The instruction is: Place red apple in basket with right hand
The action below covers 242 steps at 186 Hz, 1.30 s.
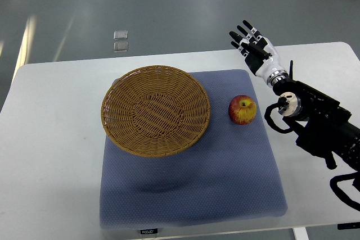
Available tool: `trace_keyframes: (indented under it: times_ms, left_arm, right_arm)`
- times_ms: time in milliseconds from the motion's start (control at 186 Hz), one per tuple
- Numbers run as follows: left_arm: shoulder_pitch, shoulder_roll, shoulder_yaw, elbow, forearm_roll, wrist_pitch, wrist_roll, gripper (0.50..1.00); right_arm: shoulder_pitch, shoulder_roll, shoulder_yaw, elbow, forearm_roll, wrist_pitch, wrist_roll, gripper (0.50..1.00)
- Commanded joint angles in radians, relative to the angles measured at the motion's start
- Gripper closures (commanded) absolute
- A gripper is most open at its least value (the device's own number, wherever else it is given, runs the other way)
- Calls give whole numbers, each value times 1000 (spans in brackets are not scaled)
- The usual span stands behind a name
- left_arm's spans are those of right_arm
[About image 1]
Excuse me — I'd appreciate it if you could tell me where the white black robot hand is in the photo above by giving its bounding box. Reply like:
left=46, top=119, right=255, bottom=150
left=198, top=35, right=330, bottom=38
left=229, top=20, right=289, bottom=88

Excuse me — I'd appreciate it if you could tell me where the red yellow apple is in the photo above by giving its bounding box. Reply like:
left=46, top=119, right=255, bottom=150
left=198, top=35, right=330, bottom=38
left=228, top=95, right=257, bottom=125

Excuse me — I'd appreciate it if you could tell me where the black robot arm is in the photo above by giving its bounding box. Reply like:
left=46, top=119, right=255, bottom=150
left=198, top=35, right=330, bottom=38
left=265, top=70, right=359, bottom=171

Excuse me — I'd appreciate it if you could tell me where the brown wicker basket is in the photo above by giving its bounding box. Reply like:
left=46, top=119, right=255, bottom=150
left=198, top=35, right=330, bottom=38
left=101, top=65, right=210, bottom=158

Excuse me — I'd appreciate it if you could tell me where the blue grey cushion mat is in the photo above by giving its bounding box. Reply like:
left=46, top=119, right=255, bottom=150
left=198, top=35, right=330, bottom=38
left=100, top=69, right=287, bottom=230

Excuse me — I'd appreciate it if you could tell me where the upper floor tile marker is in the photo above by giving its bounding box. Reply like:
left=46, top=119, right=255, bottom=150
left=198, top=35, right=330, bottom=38
left=114, top=30, right=128, bottom=40

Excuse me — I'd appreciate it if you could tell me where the floor tile marker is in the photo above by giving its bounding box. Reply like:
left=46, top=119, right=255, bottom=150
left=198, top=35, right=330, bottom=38
left=113, top=41, right=128, bottom=52
left=114, top=30, right=128, bottom=40

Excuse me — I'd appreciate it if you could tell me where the lower floor tile marker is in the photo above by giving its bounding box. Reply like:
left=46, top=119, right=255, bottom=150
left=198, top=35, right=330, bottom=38
left=113, top=41, right=128, bottom=52

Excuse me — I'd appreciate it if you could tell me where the white table leg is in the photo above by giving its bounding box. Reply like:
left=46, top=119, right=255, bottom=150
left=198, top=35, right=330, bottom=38
left=292, top=227, right=309, bottom=240

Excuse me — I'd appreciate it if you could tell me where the black table control panel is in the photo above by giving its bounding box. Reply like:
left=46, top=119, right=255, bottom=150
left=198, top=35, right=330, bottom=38
left=337, top=222, right=360, bottom=230

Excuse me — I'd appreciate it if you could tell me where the black cushion label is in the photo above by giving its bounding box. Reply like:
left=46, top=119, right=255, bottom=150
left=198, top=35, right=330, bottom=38
left=140, top=228, right=158, bottom=235

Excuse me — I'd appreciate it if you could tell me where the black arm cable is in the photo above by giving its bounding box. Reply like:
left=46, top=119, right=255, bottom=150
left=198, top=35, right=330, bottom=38
left=264, top=102, right=295, bottom=134

